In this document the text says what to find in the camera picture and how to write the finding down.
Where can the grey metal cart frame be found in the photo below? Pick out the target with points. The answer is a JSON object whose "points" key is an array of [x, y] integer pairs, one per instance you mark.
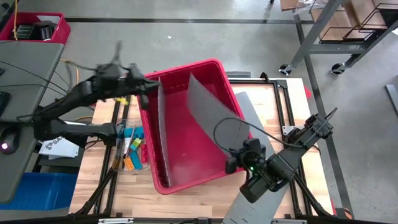
{"points": [[317, 28]]}

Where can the black devices in basket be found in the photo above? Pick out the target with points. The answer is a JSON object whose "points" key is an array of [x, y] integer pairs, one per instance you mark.
{"points": [[35, 31]]}

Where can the white printed card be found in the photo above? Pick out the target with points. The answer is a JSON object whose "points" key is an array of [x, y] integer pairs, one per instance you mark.
{"points": [[127, 146]]}

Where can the large red plastic bin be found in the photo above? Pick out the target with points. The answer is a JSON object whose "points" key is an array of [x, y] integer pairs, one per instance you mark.
{"points": [[186, 149]]}

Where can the long blue toy block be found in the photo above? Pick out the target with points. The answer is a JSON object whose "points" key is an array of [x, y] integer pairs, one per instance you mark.
{"points": [[136, 160]]}

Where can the wooden cart boards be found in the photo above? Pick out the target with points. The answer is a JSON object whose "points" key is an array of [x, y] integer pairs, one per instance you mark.
{"points": [[334, 21]]}

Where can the white printed paper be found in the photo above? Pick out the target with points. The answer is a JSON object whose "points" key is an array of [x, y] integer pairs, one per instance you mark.
{"points": [[59, 147]]}

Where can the black support bar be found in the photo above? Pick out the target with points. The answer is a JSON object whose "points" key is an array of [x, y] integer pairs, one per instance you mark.
{"points": [[79, 142]]}

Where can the black computer mouse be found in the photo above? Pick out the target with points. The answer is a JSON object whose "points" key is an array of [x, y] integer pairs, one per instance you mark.
{"points": [[8, 141]]}

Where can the grey metal bar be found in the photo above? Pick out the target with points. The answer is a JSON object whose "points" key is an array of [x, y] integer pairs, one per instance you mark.
{"points": [[392, 99]]}

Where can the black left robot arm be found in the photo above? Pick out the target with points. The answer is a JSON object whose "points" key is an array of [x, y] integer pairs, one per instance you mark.
{"points": [[77, 93]]}

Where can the red studded toy block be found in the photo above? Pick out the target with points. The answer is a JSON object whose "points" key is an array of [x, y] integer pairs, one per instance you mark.
{"points": [[144, 154]]}

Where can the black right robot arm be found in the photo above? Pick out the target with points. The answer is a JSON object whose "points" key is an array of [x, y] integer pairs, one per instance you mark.
{"points": [[308, 137]]}

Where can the grey plastic divider panel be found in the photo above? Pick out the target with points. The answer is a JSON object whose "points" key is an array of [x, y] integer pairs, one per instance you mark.
{"points": [[211, 115], [264, 210], [256, 115], [163, 130]]}

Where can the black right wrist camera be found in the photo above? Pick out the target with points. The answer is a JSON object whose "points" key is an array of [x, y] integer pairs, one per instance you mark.
{"points": [[253, 147]]}

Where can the black cart caster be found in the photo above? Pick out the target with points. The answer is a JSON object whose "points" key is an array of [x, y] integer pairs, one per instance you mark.
{"points": [[337, 68], [285, 69]]}

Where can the orange toy block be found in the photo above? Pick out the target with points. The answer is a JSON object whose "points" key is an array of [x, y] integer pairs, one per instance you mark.
{"points": [[128, 164]]}

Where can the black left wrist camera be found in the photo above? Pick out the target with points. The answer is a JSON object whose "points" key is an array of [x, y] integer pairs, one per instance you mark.
{"points": [[109, 71]]}

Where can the red table clamp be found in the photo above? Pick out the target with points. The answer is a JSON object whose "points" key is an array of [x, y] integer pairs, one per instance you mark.
{"points": [[308, 92]]}

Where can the black aluminium rig frame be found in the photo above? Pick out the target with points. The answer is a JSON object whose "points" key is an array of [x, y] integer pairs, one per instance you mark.
{"points": [[282, 84]]}

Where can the cardboard box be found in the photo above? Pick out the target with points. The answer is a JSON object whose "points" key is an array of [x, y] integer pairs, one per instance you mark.
{"points": [[290, 3]]}

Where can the wide blue toy block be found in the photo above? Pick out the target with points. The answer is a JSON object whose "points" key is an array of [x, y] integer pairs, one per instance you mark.
{"points": [[136, 132]]}

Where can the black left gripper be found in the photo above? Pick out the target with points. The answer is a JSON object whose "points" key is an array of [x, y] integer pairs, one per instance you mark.
{"points": [[121, 84]]}

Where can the green toy block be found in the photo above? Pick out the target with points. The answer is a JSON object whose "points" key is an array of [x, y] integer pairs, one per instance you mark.
{"points": [[136, 144]]}

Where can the clear plastic tray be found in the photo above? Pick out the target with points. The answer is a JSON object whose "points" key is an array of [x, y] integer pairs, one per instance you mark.
{"points": [[119, 130]]}

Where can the blue plastic crate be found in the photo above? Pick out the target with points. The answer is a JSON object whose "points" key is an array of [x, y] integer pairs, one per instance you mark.
{"points": [[37, 189]]}

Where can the thin grey stick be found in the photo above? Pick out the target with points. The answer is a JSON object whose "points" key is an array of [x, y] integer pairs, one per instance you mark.
{"points": [[131, 140]]}

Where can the white paper sheet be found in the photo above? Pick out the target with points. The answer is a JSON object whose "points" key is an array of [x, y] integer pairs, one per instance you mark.
{"points": [[48, 18]]}

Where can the dark grey flat pad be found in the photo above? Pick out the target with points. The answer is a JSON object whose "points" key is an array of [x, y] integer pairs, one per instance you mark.
{"points": [[237, 74]]}

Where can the red plastic basket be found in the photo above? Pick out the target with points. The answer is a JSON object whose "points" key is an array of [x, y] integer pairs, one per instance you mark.
{"points": [[63, 31]]}

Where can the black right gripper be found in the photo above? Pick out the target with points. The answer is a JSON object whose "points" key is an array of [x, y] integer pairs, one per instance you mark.
{"points": [[258, 166]]}

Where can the black floor tape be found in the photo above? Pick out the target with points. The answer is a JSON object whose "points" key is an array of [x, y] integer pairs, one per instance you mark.
{"points": [[171, 20], [339, 174]]}

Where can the grey desk panel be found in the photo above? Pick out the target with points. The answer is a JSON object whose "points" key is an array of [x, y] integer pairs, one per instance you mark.
{"points": [[31, 77], [15, 174]]}

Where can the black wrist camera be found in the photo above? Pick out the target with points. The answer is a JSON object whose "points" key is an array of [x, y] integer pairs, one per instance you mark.
{"points": [[109, 71], [253, 147]]}

